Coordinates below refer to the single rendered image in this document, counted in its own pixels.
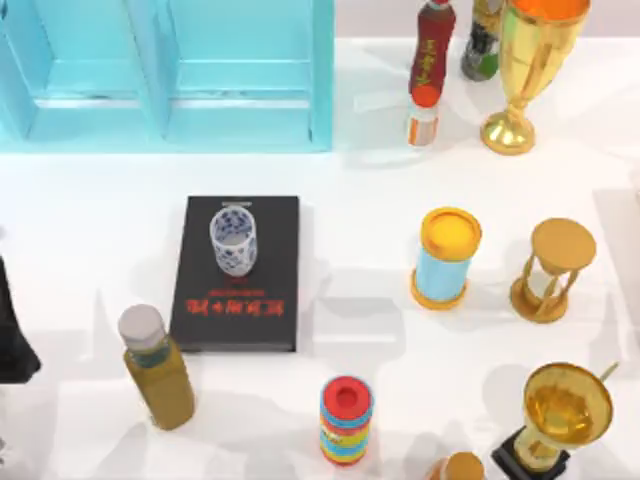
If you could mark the blue and white cup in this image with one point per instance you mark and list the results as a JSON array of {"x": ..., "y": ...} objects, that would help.
[{"x": 231, "y": 250}]

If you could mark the black book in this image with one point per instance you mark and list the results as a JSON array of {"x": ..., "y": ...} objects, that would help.
[{"x": 235, "y": 315}]

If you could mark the yellow and blue can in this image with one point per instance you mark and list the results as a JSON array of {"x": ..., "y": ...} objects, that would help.
[{"x": 442, "y": 265}]

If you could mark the small orange and white bottle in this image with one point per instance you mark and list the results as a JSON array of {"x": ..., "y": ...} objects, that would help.
[{"x": 422, "y": 127}]

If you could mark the light blue rack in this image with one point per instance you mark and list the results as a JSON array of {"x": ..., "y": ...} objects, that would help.
[{"x": 240, "y": 75}]

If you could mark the red striped can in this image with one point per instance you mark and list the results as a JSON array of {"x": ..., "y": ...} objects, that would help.
[{"x": 346, "y": 425}]

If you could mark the red bottle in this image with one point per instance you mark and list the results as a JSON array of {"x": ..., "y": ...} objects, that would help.
[{"x": 430, "y": 65}]

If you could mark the olive bottle with grey cap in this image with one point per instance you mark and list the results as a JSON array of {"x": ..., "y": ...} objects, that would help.
[{"x": 162, "y": 385}]

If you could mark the gold hourglass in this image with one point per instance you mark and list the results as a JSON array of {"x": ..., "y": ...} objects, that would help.
[{"x": 550, "y": 275}]

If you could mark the dark green bottle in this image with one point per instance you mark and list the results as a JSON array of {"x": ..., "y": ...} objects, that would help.
[{"x": 481, "y": 55}]

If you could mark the orange bottle with gold cap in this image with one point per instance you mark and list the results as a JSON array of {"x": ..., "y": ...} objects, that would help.
[{"x": 460, "y": 467}]

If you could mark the tall gold trophy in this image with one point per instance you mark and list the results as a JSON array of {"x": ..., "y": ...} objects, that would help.
[{"x": 530, "y": 60}]

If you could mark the gold trophy on black base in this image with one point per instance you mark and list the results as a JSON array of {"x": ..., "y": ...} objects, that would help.
[{"x": 560, "y": 415}]

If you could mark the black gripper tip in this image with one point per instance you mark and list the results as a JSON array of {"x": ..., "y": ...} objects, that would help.
[{"x": 15, "y": 340}]

